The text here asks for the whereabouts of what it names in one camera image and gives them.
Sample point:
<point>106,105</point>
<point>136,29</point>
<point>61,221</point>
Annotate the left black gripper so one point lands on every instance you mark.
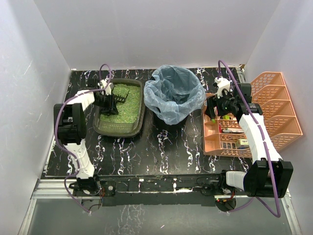
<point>110,103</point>

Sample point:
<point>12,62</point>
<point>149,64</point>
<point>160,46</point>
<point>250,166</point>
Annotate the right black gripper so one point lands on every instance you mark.
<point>211,107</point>

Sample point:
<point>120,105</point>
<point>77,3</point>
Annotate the black litter scoop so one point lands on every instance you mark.
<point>120,94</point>

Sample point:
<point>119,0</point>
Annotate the dark green litter box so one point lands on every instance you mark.
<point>121,130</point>

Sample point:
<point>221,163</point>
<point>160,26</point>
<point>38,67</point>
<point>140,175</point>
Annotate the blue plastic bag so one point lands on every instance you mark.
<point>173,93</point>

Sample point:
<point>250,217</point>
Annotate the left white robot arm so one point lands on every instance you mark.
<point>70,127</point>

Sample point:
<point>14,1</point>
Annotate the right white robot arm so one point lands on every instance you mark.
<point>269,175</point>

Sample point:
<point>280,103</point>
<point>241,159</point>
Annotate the green litter pellets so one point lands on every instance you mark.
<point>128,111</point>

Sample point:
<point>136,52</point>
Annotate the orange desk organizer tray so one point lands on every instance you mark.
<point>220,136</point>

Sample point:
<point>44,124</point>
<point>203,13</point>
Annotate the orange file rack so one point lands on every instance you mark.
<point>269,90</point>

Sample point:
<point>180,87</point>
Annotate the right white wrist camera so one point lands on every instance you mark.
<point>222,84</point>

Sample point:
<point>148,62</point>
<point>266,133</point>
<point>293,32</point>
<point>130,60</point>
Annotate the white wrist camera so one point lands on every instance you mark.
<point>107,87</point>
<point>222,84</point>

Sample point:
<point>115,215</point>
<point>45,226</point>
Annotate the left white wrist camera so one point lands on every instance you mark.
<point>107,87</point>

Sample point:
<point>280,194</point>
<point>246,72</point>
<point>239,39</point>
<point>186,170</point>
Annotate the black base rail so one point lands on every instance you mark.
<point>181,189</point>

